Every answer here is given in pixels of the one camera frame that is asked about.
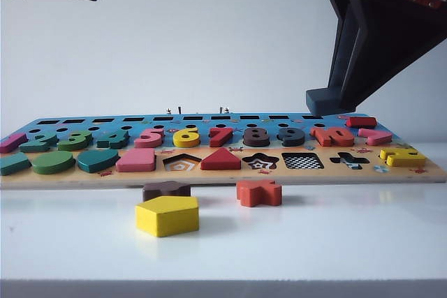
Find dark blue square block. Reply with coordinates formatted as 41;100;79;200
306;87;345;118

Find red minus sign piece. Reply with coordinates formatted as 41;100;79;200
346;117;377;128

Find pink greater-than sign piece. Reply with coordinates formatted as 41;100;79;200
358;128;391;147

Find orange number ten piece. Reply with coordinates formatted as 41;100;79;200
310;126;355;147

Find dark blue number nine piece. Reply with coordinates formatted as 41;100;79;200
277;126;305;148

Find yellow equals sign piece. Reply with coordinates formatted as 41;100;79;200
379;147;427;168

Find brown number eight piece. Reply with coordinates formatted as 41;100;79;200
243;126;270;148

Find green number three piece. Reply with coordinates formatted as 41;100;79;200
57;130;94;151

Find teal number two piece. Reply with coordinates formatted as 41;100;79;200
19;131;59;154

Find red number seven piece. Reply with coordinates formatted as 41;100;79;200
208;126;234;148

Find teal number four piece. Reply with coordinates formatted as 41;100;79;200
96;129;129;149

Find pink number one piece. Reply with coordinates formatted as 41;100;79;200
0;133;28;154

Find orange cross block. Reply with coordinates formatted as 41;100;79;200
236;179;282;207

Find red triangle block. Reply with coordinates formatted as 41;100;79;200
200;147;242;171

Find pink number five piece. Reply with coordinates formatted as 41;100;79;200
134;128;165;149

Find green oval block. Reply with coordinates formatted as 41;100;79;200
32;150;76;175

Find teal teardrop block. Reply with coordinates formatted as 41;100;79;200
76;149;120;174

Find colourful wooden shape puzzle board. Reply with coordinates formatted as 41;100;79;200
0;112;447;189

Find teal parallelogram block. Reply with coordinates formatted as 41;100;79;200
0;152;32;177

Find pink trapezoid block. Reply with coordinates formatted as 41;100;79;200
115;147;157;173

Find yellow number six piece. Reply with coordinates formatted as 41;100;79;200
173;127;201;149

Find brown star block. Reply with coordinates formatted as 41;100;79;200
142;181;192;203

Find yellow pentagon block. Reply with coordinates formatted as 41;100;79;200
135;195;200;238

